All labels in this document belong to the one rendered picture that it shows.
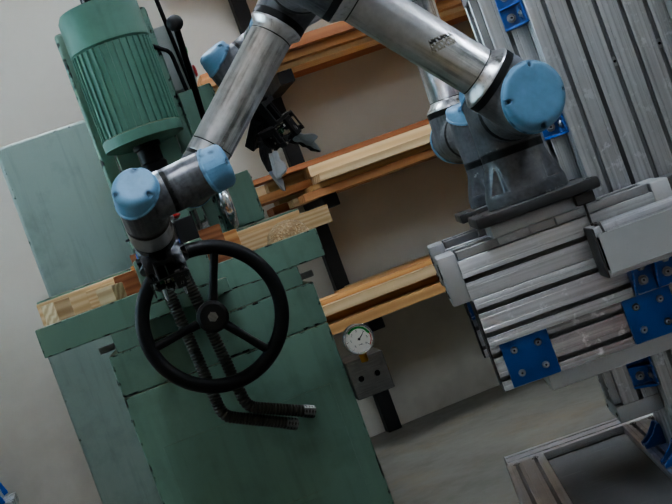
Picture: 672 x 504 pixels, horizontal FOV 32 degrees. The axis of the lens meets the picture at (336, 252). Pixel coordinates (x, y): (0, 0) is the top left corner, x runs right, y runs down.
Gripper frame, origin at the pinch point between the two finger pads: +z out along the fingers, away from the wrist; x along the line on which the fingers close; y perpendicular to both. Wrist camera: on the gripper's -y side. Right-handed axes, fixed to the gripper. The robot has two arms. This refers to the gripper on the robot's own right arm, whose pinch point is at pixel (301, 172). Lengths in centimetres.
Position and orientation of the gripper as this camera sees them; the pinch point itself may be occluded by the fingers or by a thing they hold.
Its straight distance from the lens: 278.7
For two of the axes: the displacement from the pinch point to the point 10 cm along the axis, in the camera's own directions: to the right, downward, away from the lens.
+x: 5.4, -6.5, 5.4
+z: 6.0, 7.4, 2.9
